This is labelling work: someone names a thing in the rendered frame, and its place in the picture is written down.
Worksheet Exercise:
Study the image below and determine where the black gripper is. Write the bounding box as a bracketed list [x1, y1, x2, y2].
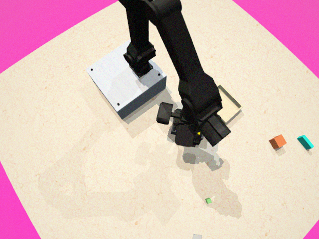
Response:
[156, 102, 194, 127]

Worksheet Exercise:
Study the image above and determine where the shallow cream tray with grey rim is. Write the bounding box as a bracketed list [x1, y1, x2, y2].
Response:
[216, 83, 243, 124]

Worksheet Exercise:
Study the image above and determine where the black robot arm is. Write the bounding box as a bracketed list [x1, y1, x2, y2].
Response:
[118, 0, 231, 147]

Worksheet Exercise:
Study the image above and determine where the teal rectangular block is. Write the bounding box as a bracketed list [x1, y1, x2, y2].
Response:
[297, 135, 314, 149]

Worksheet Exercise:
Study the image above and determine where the orange block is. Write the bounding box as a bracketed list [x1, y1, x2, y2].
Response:
[269, 135, 287, 149]

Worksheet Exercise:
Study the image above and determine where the small green block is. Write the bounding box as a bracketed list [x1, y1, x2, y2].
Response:
[205, 197, 212, 204]

